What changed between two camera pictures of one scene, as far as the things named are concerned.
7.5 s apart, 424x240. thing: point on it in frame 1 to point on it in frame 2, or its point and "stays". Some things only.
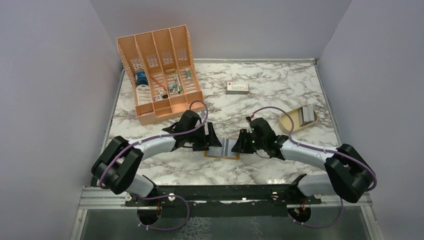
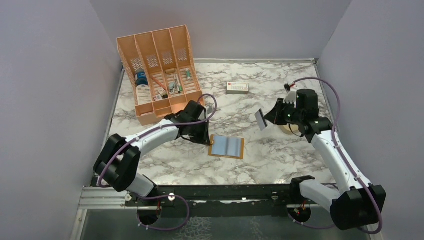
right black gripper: [241, 146] to [275, 115]
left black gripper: [211, 140] to [204, 138]
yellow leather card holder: [224, 152] stays
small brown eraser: [170, 71] stays
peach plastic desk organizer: [162, 69] stays
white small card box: [236, 88] stays
